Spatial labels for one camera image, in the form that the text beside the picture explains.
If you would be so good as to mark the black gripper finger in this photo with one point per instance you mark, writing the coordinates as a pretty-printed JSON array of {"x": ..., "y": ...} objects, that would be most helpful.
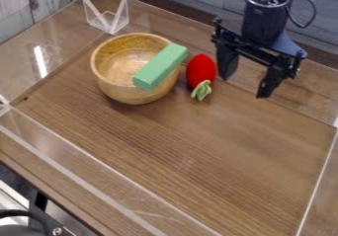
[
  {"x": 228, "y": 59},
  {"x": 270, "y": 82}
]

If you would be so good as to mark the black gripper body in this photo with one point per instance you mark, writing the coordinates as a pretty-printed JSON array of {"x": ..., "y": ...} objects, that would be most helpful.
[{"x": 262, "y": 40}]

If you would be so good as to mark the green rectangular block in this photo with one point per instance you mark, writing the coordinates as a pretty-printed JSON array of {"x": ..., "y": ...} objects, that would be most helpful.
[{"x": 160, "y": 67}]

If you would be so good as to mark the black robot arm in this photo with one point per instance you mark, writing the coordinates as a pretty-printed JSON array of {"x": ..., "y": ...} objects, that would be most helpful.
[{"x": 262, "y": 42}]

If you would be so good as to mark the brown wooden bowl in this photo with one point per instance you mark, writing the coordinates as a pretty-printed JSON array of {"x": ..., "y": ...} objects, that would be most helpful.
[{"x": 116, "y": 61}]

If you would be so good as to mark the red toy strawberry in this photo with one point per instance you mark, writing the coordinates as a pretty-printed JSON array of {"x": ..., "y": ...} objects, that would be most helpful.
[{"x": 201, "y": 72}]

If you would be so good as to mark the clear acrylic stand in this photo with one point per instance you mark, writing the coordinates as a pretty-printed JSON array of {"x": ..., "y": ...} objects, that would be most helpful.
[{"x": 107, "y": 21}]

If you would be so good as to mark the black metal clamp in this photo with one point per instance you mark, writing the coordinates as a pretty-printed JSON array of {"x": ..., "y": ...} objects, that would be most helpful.
[{"x": 42, "y": 221}]

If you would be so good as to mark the clear acrylic tray wall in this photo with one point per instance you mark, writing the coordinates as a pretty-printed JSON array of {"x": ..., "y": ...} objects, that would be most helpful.
[{"x": 113, "y": 205}]

